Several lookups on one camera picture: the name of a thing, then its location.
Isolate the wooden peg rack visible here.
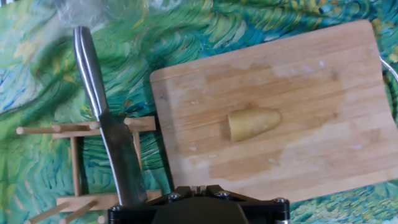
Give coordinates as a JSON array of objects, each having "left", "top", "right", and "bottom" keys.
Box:
[{"left": 16, "top": 116, "right": 162, "bottom": 224}]

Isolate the wooden cutting board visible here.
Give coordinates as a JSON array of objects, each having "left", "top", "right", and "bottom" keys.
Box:
[{"left": 149, "top": 19, "right": 398, "bottom": 203}]

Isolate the clear plastic bag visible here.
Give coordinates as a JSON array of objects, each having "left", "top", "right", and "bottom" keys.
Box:
[{"left": 55, "top": 0, "right": 106, "bottom": 29}]

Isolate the steel kitchen knife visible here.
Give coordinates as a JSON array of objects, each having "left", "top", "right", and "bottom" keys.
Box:
[{"left": 73, "top": 26, "right": 149, "bottom": 207}]

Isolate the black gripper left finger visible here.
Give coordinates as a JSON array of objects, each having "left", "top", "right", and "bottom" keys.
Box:
[{"left": 108, "top": 185, "right": 199, "bottom": 224}]

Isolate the white wire loop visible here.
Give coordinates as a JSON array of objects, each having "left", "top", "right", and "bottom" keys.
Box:
[{"left": 379, "top": 57, "right": 398, "bottom": 82}]

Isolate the peeled potato piece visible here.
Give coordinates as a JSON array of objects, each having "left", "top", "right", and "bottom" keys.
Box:
[{"left": 228, "top": 107, "right": 283, "bottom": 143}]

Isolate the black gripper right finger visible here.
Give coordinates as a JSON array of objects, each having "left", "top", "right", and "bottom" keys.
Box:
[{"left": 198, "top": 185, "right": 292, "bottom": 224}]

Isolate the painted landscape tablecloth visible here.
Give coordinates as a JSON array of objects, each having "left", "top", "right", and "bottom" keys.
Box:
[{"left": 0, "top": 0, "right": 398, "bottom": 224}]

